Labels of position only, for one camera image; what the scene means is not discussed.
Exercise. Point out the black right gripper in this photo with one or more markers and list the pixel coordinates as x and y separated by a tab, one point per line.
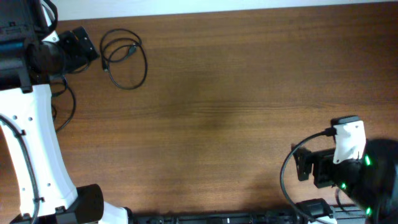
321	159

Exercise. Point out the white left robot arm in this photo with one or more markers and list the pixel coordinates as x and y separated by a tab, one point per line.
33	58

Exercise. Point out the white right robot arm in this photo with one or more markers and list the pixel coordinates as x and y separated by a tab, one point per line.
370	182

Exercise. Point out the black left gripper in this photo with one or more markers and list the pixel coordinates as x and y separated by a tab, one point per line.
79	45

